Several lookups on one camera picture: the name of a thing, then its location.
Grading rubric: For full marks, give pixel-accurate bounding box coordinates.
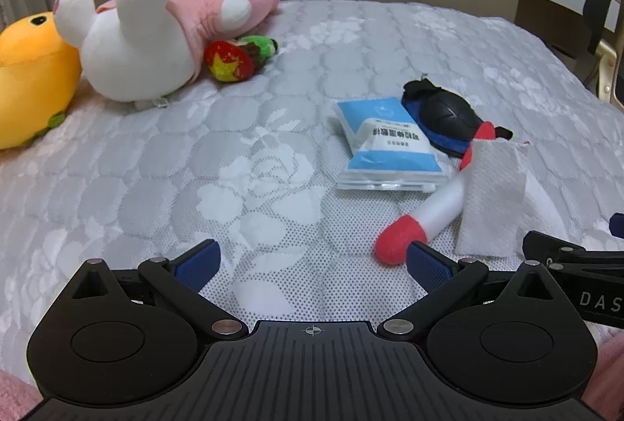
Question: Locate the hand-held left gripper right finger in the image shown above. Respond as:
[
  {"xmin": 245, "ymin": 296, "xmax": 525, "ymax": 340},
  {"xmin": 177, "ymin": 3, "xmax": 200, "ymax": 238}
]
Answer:
[{"xmin": 378, "ymin": 240, "xmax": 559, "ymax": 341}]

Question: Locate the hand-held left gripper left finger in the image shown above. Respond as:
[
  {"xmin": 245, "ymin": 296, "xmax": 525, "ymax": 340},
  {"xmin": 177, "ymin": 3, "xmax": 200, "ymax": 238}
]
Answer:
[{"xmin": 71, "ymin": 240, "xmax": 249, "ymax": 340}]

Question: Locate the white wet wipe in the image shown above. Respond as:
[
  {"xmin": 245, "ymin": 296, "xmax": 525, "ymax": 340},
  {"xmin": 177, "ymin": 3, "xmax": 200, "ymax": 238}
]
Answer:
[{"xmin": 453, "ymin": 139, "xmax": 533, "ymax": 259}]

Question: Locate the red and white plush stick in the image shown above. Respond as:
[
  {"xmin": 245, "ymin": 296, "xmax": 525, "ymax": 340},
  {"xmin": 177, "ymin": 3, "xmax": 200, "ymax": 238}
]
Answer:
[{"xmin": 374, "ymin": 121, "xmax": 496, "ymax": 266}]

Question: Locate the pink fleece clothing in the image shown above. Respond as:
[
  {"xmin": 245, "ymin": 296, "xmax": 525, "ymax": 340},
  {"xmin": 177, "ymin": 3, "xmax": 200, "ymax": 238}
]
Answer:
[{"xmin": 0, "ymin": 336, "xmax": 624, "ymax": 421}]

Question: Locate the blue and white wipes packet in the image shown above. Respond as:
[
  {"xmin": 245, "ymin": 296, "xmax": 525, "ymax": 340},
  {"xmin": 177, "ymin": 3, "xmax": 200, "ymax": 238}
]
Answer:
[{"xmin": 333, "ymin": 96, "xmax": 450, "ymax": 194}]

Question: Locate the red strawberry plush toy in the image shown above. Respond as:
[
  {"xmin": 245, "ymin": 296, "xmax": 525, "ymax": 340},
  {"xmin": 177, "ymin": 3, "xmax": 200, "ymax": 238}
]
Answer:
[{"xmin": 204, "ymin": 36, "xmax": 279, "ymax": 83}]

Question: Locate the pink and white plush toy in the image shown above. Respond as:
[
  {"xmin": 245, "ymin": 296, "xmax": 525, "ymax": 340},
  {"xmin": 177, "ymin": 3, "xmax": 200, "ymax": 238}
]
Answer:
[{"xmin": 53, "ymin": 0, "xmax": 287, "ymax": 103}]

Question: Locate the black office chair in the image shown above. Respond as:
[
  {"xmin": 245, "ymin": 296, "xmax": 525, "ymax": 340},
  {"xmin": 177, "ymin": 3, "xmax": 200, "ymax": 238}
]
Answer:
[{"xmin": 582, "ymin": 0, "xmax": 624, "ymax": 75}]

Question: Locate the yellow plush toy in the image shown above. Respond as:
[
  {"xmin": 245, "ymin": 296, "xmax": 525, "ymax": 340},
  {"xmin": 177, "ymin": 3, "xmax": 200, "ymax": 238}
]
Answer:
[{"xmin": 0, "ymin": 11, "xmax": 83, "ymax": 151}]

